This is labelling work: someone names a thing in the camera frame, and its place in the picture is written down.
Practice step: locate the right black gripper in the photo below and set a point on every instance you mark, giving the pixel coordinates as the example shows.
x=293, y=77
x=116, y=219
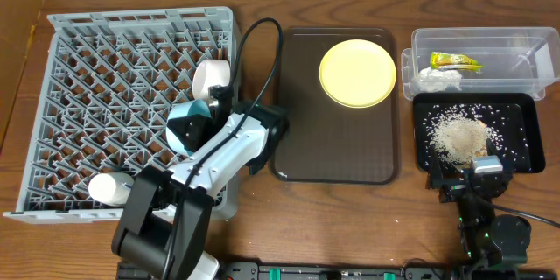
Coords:
x=462, y=185

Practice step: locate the yellow round plate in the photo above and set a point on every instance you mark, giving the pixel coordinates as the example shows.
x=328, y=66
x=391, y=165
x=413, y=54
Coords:
x=357, y=73

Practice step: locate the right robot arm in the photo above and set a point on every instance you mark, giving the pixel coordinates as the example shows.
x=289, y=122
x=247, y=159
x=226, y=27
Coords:
x=496, y=244

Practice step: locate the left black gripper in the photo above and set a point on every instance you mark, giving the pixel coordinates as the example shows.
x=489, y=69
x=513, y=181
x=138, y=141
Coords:
x=192, y=127

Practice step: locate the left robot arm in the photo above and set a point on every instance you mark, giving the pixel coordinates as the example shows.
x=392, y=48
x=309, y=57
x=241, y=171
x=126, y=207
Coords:
x=164, y=223

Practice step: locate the white round bowl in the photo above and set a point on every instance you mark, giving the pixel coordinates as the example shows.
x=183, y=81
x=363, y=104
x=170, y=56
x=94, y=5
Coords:
x=210, y=73

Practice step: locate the rice and food scraps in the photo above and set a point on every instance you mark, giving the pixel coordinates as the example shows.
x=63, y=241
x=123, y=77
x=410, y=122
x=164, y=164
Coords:
x=460, y=132

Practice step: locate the black rectangular tray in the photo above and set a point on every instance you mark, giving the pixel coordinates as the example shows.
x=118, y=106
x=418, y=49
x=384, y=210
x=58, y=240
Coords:
x=534, y=148

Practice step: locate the small white cup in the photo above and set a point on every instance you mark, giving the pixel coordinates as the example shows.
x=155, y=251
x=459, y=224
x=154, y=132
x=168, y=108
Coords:
x=112, y=189

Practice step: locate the green snack wrapper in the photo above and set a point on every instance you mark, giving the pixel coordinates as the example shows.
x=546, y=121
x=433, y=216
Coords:
x=450, y=61

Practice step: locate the dark brown serving tray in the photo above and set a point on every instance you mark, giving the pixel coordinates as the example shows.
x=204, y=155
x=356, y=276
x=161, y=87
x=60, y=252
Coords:
x=328, y=142

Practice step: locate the white paper napkin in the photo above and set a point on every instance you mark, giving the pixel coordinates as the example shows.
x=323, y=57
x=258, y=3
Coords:
x=430, y=80

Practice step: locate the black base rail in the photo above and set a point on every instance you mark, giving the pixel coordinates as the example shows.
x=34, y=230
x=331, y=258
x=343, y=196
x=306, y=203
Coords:
x=254, y=271

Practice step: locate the grey plastic dishwasher rack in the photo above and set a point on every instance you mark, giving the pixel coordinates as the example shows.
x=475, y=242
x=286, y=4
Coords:
x=111, y=79

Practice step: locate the clear plastic bin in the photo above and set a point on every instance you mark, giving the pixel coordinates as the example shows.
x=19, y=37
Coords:
x=514, y=59

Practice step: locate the light blue bowl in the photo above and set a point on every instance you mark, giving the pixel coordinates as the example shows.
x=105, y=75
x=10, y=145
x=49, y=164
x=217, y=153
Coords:
x=187, y=109

